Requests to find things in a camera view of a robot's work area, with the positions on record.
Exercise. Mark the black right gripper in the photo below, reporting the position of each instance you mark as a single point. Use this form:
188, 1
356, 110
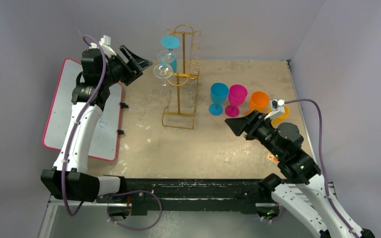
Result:
254, 124

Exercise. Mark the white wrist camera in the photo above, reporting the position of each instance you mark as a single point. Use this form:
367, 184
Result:
105, 43
277, 107

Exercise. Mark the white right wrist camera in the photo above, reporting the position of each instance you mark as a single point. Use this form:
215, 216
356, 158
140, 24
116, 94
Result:
277, 107

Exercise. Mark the yellow plastic wine glass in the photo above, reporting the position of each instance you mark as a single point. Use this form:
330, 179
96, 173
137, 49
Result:
281, 118

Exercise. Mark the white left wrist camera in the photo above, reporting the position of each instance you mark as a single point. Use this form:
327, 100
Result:
105, 43

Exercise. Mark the clear wine glass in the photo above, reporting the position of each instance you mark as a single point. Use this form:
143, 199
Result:
163, 72
166, 56

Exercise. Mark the magenta plastic wine glass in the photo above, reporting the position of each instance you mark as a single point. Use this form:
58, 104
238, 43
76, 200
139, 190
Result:
237, 96

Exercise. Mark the orange patterned card box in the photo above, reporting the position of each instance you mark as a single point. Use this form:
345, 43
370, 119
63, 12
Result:
271, 158

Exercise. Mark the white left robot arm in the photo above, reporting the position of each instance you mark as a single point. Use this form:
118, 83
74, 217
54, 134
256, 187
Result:
68, 179

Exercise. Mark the clear wine glass rear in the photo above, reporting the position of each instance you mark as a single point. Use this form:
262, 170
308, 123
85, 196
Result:
166, 56

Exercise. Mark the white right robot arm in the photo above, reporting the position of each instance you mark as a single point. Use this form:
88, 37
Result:
320, 213

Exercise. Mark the clear wine glass front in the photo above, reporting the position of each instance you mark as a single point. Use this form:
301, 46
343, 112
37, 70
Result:
163, 72

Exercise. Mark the gold wire glass rack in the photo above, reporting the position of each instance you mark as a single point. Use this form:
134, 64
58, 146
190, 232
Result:
186, 34

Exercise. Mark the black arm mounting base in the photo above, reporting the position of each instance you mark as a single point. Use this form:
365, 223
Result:
246, 196

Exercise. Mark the pink framed whiteboard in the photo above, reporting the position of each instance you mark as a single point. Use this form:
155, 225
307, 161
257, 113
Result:
105, 139

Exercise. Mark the orange plastic wine glass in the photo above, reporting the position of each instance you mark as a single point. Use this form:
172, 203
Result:
259, 101

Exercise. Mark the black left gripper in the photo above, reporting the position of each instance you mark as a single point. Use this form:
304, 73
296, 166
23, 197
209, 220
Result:
134, 67

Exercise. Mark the blue wine glass row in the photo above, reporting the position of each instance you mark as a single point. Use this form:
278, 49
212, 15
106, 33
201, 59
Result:
218, 93
170, 43

